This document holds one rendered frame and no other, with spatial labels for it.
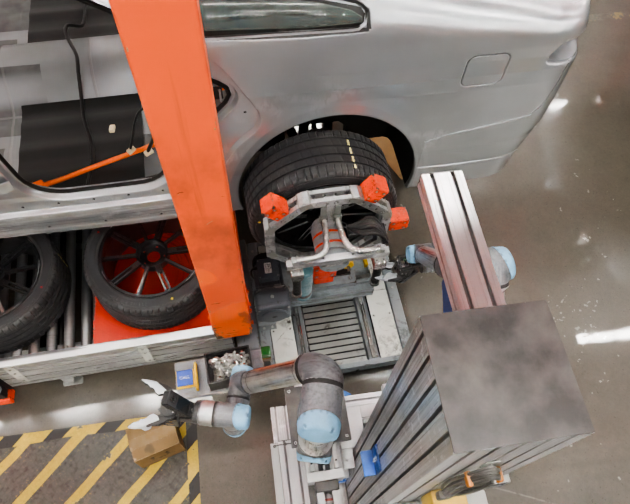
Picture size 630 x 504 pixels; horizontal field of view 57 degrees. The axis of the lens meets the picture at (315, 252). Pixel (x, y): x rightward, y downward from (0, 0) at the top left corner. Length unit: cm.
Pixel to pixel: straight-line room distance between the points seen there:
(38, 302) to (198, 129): 171
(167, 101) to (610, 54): 411
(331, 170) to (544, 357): 138
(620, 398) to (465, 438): 256
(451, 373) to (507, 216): 280
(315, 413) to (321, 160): 109
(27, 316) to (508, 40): 234
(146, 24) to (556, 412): 104
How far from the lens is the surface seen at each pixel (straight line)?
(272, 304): 286
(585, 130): 446
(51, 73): 322
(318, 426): 160
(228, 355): 261
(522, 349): 113
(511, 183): 397
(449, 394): 106
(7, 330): 300
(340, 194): 235
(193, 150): 153
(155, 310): 281
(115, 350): 292
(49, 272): 305
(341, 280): 312
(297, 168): 233
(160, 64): 132
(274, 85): 213
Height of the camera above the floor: 302
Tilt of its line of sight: 61 degrees down
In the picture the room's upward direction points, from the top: 4 degrees clockwise
